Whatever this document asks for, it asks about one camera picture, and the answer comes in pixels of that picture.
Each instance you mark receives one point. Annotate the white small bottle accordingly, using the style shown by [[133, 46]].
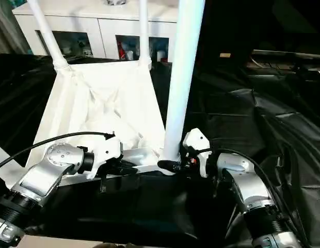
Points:
[[160, 55], [130, 55]]

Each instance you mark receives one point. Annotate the black tall cabinet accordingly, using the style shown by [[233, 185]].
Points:
[[227, 25]]

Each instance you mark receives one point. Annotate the black plastic mat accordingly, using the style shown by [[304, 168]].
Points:
[[240, 103]]

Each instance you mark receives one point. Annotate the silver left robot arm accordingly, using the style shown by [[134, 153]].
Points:
[[41, 175]]

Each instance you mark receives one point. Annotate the black long bar device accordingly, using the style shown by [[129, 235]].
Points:
[[291, 54]]

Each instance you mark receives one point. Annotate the white plastic table top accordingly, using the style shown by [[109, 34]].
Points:
[[98, 85]]

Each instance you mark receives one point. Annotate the black white crumpled bundle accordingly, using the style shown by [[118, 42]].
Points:
[[114, 2]]

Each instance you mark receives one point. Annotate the white glass-door cabinet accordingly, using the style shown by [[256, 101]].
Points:
[[85, 23]]

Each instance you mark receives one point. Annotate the yellow label sticker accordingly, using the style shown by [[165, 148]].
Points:
[[225, 55]]

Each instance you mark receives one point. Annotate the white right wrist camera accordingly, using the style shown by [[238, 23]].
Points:
[[196, 139]]

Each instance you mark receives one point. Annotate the dark brown rounded part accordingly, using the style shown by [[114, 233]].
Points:
[[111, 246]]

